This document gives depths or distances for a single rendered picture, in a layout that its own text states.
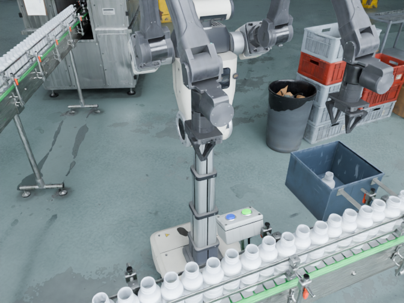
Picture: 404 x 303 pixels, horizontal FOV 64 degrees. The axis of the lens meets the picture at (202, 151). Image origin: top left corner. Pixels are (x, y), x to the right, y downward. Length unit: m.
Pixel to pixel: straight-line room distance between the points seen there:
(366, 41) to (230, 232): 0.67
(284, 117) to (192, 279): 2.42
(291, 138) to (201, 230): 1.79
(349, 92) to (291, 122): 2.20
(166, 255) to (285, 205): 1.17
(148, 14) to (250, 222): 0.71
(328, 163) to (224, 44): 0.98
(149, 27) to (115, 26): 3.26
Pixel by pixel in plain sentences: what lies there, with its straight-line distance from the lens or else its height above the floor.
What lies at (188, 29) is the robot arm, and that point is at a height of 1.72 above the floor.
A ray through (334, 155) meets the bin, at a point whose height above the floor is 0.85.
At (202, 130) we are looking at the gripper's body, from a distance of 0.77.
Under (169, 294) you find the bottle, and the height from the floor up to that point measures 1.13.
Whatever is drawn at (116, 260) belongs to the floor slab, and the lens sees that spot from 2.44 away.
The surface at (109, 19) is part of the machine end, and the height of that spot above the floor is 1.00.
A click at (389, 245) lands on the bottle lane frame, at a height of 0.99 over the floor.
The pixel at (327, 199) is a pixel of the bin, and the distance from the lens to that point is 1.59.
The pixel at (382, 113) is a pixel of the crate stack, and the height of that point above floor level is 0.08.
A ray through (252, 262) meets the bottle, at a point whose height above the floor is 1.13.
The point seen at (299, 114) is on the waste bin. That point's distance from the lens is 3.16.
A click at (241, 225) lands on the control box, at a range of 1.08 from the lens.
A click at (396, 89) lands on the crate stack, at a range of 4.37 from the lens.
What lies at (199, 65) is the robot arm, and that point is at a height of 1.66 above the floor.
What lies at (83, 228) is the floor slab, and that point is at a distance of 2.70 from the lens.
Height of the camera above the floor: 1.90
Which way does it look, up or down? 35 degrees down
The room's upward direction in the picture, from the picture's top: straight up
